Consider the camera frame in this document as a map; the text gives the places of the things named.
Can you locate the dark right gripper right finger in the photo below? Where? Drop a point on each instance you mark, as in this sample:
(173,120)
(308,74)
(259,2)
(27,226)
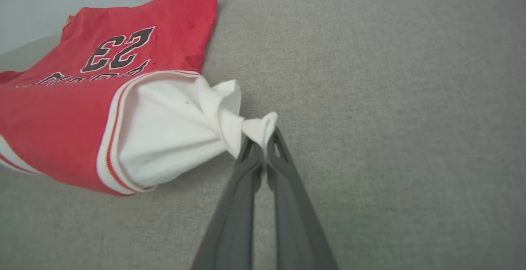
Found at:
(296,220)

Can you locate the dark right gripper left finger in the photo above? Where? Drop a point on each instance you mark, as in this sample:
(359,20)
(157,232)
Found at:
(234,220)

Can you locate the red white number 23 jersey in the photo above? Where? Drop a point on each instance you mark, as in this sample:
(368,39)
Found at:
(61,118)

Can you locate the grey fabric sofa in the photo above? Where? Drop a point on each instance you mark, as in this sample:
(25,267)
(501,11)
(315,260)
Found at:
(370,97)

